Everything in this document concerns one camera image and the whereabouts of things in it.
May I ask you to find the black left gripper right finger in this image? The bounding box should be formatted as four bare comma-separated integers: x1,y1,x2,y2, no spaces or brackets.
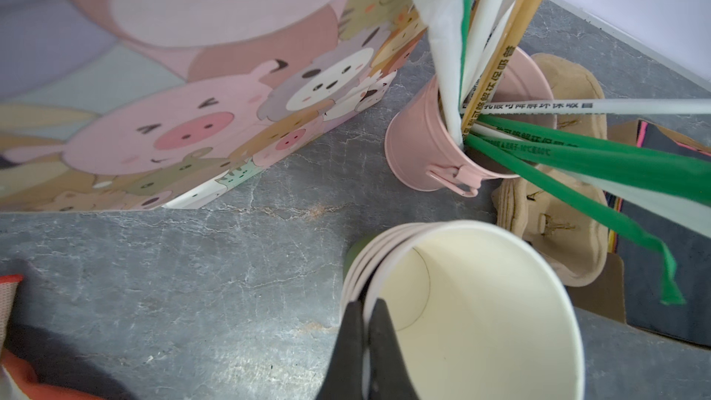
367,299,418,400

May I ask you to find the red white garden glove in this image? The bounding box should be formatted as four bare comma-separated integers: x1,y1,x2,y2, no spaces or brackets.
1,274,99,400

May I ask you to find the green wrapped straw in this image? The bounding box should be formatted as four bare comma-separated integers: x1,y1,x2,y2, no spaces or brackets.
464,134,686,306

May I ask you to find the white wrapped straw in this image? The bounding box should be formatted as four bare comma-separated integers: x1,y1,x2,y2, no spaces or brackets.
481,98,710,115

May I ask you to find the green paper cup stack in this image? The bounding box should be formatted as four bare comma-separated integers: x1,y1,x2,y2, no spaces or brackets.
340,223,431,331

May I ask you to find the pink metal bucket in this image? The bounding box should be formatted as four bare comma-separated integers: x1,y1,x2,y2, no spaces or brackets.
384,48,554,197

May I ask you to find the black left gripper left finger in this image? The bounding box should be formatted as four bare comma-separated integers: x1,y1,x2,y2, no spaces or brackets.
316,301,365,400

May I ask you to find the brown wrapped straw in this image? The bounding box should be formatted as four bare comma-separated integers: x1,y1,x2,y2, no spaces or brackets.
460,0,543,134

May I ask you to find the brown pulp cup carrier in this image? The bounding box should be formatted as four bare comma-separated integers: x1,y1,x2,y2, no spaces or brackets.
492,53,608,287

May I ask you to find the cartoon animal paper bag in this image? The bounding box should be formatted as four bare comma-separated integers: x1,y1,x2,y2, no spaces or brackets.
1,0,425,212

